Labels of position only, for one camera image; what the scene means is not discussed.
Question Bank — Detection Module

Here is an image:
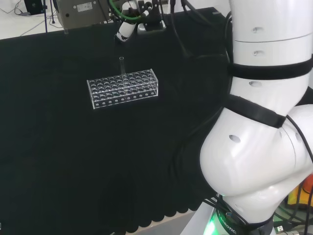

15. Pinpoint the clear glass test tube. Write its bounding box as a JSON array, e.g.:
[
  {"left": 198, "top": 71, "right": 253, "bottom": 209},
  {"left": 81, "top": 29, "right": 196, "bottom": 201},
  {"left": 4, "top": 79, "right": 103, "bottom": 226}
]
[{"left": 119, "top": 56, "right": 127, "bottom": 75}]

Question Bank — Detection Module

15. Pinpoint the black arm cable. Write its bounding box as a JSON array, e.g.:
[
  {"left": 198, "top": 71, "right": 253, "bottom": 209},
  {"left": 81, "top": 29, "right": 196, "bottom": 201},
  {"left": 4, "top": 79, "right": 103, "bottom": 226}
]
[{"left": 170, "top": 0, "right": 233, "bottom": 64}]

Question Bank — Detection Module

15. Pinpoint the green cable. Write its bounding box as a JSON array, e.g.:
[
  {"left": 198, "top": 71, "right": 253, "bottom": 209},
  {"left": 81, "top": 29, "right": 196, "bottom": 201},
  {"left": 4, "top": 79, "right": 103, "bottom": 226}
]
[{"left": 109, "top": 0, "right": 145, "bottom": 20}]

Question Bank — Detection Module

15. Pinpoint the clear plastic test tube rack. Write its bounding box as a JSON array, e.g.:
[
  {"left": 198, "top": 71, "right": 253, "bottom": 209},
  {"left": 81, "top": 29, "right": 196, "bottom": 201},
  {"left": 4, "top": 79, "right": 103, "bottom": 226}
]
[{"left": 87, "top": 69, "right": 159, "bottom": 110}]

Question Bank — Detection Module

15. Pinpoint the grey metal control cabinet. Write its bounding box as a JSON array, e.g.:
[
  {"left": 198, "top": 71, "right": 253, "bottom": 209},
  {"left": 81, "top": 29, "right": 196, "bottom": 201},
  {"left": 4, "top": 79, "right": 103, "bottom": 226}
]
[{"left": 56, "top": 0, "right": 111, "bottom": 29}]

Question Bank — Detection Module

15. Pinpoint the black bench cloth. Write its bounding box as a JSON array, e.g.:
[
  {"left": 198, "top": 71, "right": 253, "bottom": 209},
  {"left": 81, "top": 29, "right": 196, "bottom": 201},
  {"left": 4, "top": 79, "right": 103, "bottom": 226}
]
[{"left": 0, "top": 7, "right": 233, "bottom": 235}]

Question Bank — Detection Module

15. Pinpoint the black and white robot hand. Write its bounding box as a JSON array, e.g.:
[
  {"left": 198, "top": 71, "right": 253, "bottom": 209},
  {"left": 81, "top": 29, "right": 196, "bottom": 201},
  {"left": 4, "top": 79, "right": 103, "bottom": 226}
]
[{"left": 114, "top": 0, "right": 172, "bottom": 44}]

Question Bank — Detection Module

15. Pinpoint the black computer tower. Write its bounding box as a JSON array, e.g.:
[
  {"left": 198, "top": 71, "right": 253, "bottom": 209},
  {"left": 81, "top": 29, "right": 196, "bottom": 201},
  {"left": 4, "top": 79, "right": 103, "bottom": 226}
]
[{"left": 23, "top": 0, "right": 47, "bottom": 16}]

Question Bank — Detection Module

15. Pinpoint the yellow stop button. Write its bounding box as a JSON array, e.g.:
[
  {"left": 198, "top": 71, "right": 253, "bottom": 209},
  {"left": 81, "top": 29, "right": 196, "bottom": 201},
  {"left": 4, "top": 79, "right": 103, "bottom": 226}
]
[{"left": 286, "top": 171, "right": 313, "bottom": 209}]

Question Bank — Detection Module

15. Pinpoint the black tripod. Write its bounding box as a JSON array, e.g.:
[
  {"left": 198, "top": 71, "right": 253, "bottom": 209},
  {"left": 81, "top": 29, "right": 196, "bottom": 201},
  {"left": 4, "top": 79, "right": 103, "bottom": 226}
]
[{"left": 43, "top": 0, "right": 56, "bottom": 34}]

